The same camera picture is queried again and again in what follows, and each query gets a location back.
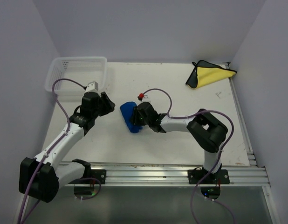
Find blue towel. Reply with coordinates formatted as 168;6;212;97
120;101;142;133

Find yellow and black towel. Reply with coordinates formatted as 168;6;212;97
185;60;237;89

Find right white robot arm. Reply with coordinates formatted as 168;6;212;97
130;102;228;183

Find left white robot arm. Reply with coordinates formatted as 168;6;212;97
19;92;115;203

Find white plastic basket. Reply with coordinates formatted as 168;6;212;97
44;56;107;92

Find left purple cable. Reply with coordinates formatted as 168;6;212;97
18;78;102;224

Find purple cable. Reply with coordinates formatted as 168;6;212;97
144;88;235;224
18;78;102;224

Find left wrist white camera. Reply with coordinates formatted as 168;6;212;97
85;81;99;93

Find aluminium mounting rail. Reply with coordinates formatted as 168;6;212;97
91;163;270;187

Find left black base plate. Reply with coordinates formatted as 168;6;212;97
70;169;107;184

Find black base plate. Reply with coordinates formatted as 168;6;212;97
187;168;230;184
70;169;107;184

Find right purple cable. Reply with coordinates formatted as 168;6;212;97
144;88;235;224

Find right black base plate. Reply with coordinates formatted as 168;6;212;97
187;168;230;184

